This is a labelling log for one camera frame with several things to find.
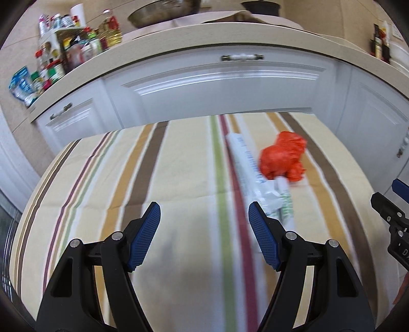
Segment white kitchen cabinets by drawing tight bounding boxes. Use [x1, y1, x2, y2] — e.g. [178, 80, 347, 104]
[30, 46, 408, 207]

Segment white stacked bowls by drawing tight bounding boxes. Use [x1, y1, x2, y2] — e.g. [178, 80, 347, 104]
[389, 41, 409, 76]

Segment cooking oil bottle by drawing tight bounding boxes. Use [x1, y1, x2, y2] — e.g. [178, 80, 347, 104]
[98, 9, 122, 49]

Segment dark sauce bottle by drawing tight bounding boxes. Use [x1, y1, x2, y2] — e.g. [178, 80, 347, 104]
[370, 24, 383, 60]

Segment white green printed wrapper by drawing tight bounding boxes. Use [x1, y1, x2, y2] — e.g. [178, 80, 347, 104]
[225, 133, 295, 230]

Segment spice rack with bottles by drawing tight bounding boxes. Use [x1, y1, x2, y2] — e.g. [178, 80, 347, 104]
[31, 13, 103, 92]

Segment metal wok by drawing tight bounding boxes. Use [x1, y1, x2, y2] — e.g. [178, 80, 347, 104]
[128, 0, 201, 28]

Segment blue snack packet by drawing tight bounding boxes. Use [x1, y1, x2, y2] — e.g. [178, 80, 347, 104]
[8, 66, 37, 108]

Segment striped tablecloth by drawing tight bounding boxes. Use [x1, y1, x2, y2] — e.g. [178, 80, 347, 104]
[10, 113, 399, 331]

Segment red plastic bag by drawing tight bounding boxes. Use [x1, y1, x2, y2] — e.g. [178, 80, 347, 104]
[259, 131, 307, 183]

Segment black lidded pot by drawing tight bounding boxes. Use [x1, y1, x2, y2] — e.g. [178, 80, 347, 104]
[241, 0, 281, 17]

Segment beige stove cover cloth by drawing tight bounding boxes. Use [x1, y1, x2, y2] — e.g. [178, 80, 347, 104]
[123, 10, 304, 42]

